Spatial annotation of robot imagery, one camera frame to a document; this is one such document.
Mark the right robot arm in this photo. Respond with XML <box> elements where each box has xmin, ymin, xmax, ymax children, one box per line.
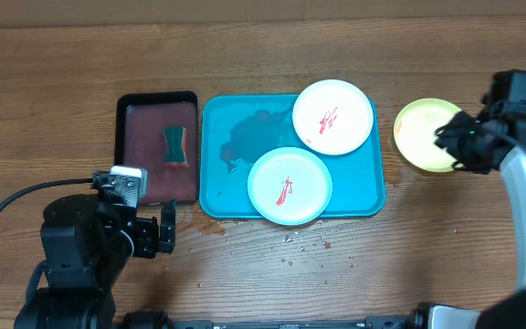
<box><xmin>397</xmin><ymin>112</ymin><xmax>526</xmax><ymax>328</ymax></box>

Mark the teal plastic tray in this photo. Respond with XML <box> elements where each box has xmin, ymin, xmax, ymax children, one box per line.
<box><xmin>199</xmin><ymin>94</ymin><xmax>385</xmax><ymax>219</ymax></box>

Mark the black rectangular sponge tray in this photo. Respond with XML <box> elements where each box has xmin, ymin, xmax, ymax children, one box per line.
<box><xmin>114</xmin><ymin>90</ymin><xmax>199</xmax><ymax>205</ymax></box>

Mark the light blue plate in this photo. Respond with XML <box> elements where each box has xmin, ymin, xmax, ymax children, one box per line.
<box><xmin>247</xmin><ymin>147</ymin><xmax>332</xmax><ymax>226</ymax></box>

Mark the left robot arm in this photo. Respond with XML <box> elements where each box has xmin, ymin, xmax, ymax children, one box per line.
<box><xmin>14</xmin><ymin>195</ymin><xmax>176</xmax><ymax>329</ymax></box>

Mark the white plate with sauce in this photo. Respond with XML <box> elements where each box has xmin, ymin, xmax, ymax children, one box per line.
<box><xmin>292</xmin><ymin>80</ymin><xmax>374</xmax><ymax>155</ymax></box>

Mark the green and orange sponge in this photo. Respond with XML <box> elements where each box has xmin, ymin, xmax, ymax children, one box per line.
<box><xmin>163</xmin><ymin>126</ymin><xmax>187</xmax><ymax>167</ymax></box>

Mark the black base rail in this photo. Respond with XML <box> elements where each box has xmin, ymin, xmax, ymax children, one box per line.
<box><xmin>121</xmin><ymin>313</ymin><xmax>415</xmax><ymax>329</ymax></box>

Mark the yellow-green plate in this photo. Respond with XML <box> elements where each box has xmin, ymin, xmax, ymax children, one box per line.
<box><xmin>394</xmin><ymin>98</ymin><xmax>460</xmax><ymax>173</ymax></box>

